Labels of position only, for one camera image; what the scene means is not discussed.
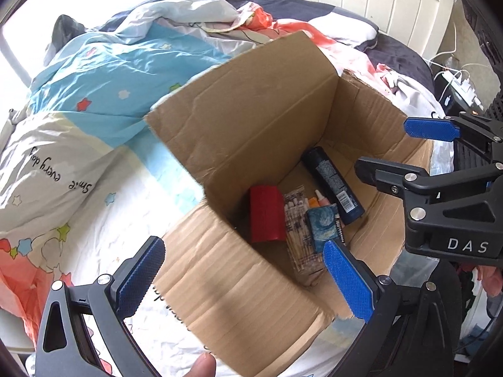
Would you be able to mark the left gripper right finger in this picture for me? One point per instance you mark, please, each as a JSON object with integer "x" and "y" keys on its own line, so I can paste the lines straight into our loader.
{"x": 356, "y": 282}

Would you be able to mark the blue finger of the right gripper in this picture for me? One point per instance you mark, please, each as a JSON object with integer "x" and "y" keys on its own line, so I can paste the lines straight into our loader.
{"x": 385, "y": 176}
{"x": 431, "y": 128}

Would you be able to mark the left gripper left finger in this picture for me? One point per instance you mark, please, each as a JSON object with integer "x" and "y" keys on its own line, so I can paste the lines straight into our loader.
{"x": 134, "y": 277}

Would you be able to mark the dark blue shampoo bottle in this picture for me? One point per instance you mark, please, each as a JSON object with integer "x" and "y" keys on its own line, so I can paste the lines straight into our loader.
{"x": 331, "y": 181}

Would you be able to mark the pink tube white cap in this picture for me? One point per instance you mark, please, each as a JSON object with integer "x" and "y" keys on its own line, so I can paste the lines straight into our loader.
{"x": 322, "y": 200}

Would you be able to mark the blue tissue pack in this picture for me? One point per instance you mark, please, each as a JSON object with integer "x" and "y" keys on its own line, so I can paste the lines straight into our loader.
{"x": 324, "y": 225}

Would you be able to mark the red box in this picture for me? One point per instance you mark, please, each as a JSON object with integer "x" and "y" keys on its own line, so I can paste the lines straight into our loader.
{"x": 267, "y": 214}

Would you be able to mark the person's left hand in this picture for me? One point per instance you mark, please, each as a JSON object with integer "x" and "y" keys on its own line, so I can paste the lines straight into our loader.
{"x": 204, "y": 366}

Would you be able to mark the pack of cotton swabs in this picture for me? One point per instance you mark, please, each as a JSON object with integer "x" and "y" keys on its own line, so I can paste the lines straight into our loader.
{"x": 298, "y": 239}

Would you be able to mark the colourful star duvet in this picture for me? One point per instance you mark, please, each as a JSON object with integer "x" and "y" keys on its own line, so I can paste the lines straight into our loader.
{"x": 85, "y": 181}

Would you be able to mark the brown cardboard box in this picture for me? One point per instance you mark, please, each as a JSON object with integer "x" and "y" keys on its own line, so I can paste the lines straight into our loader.
{"x": 246, "y": 123}

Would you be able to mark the dark navy pillow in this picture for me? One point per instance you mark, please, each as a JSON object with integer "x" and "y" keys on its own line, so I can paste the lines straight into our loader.
{"x": 343, "y": 27}

